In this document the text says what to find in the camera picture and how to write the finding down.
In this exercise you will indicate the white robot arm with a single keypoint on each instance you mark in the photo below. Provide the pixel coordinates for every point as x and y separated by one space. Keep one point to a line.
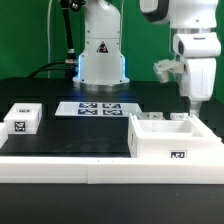
101 65

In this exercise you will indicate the white cabinet top block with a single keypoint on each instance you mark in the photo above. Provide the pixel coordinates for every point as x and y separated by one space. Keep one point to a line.
24 118

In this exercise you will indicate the white marker base plate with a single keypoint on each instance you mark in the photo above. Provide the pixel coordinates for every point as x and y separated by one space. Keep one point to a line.
96 109

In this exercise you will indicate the white cabinet door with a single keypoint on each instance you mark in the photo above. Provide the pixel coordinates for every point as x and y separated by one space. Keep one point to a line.
150 116
178 116

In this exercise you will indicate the white U-shaped obstacle fence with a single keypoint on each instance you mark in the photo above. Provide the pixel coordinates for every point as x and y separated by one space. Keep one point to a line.
206 167

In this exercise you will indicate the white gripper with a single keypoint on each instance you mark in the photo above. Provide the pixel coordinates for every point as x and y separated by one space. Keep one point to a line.
198 53

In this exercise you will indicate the white cabinet body box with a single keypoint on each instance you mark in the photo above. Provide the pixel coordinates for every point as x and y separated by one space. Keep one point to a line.
171 139

